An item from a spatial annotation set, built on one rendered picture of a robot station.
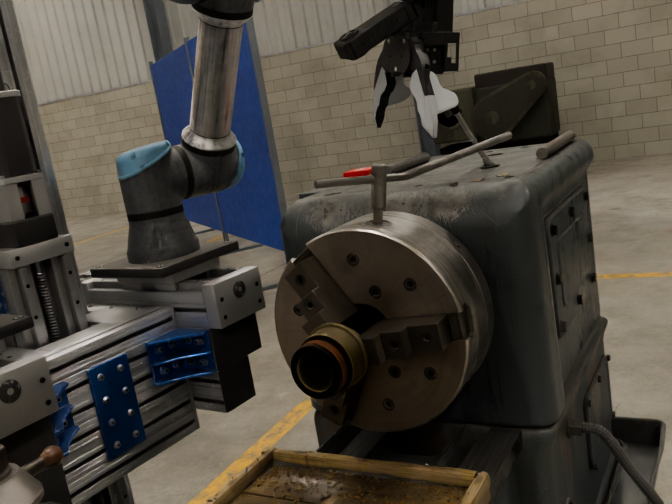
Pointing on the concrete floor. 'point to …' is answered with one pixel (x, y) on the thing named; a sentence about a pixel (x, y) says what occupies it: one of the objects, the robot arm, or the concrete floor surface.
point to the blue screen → (266, 227)
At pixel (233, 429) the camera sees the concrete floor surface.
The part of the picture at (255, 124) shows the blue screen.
